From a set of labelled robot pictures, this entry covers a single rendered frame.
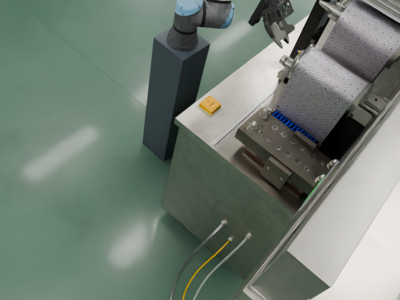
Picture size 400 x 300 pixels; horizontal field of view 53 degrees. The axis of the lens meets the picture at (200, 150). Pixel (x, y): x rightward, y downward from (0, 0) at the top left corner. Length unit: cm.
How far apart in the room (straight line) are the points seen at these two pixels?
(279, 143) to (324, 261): 95
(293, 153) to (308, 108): 18
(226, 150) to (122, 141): 118
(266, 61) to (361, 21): 58
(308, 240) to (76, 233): 187
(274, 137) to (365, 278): 78
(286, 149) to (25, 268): 150
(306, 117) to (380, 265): 78
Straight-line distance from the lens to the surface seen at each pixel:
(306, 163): 155
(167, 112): 224
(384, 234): 101
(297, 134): 159
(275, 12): 147
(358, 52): 166
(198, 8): 186
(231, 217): 188
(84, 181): 253
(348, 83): 148
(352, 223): 70
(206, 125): 168
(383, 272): 97
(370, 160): 79
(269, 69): 201
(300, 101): 157
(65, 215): 244
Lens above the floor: 220
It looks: 54 degrees down
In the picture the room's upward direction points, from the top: 18 degrees clockwise
